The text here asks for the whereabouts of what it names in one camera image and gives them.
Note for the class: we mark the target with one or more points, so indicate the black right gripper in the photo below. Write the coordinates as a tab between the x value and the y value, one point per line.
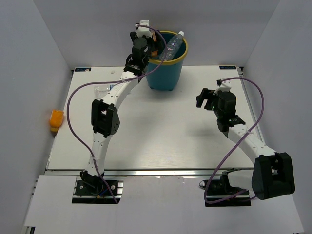
205	94

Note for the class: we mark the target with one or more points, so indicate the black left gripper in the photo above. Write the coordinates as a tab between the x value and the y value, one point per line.
156	45

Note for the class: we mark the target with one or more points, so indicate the long clear plastic bottle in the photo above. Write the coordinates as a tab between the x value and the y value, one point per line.
172	47

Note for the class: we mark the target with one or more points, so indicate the small clear bottle blue cap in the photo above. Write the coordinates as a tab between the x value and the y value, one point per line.
101	90

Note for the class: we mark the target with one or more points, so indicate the orange juice bottle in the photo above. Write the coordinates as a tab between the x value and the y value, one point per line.
154	46

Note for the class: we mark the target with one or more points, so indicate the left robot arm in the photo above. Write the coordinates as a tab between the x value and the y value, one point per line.
104	113

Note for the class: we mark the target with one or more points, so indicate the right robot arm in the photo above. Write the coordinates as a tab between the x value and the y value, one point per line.
272	172

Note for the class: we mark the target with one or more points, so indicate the orange bottle off table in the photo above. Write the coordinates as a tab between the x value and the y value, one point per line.
56	120

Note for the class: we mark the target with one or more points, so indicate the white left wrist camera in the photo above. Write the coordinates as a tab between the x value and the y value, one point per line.
142	29

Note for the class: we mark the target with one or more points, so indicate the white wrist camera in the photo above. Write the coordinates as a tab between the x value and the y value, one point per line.
142	29
223	85

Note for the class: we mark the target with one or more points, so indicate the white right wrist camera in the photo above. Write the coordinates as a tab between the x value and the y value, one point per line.
223	85

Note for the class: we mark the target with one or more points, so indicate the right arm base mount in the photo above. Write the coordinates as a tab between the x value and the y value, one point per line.
217	191

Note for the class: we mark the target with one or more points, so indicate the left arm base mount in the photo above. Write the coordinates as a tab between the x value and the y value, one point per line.
86	194

